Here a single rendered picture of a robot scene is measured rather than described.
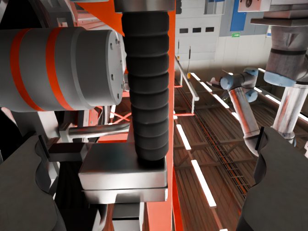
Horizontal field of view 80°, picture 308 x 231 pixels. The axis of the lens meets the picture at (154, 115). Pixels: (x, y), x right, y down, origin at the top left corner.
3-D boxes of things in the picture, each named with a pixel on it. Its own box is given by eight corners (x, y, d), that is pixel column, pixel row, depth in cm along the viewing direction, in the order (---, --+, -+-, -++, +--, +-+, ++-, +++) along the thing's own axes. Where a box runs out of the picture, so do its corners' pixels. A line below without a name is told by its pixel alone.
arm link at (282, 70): (291, 56, 65) (280, 92, 72) (316, 52, 70) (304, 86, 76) (262, 51, 75) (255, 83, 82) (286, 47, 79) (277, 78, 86)
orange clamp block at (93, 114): (64, 126, 58) (76, 131, 67) (89, 125, 58) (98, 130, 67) (66, 105, 60) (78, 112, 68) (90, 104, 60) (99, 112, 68)
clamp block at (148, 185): (75, 173, 18) (86, 207, 21) (167, 170, 18) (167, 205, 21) (90, 141, 23) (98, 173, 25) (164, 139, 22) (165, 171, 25)
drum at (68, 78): (-66, 34, 23) (-14, 128, 30) (102, 28, 23) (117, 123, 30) (9, 27, 36) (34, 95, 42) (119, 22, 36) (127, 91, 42)
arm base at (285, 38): (334, 24, 61) (322, 54, 66) (298, 22, 75) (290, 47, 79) (292, 25, 60) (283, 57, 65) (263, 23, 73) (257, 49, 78)
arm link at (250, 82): (246, 71, 100) (242, 90, 105) (262, 69, 103) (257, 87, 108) (236, 68, 106) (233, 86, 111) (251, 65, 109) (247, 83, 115)
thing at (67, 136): (57, 129, 40) (69, 165, 45) (145, 126, 40) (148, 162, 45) (83, 96, 55) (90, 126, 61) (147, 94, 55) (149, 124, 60)
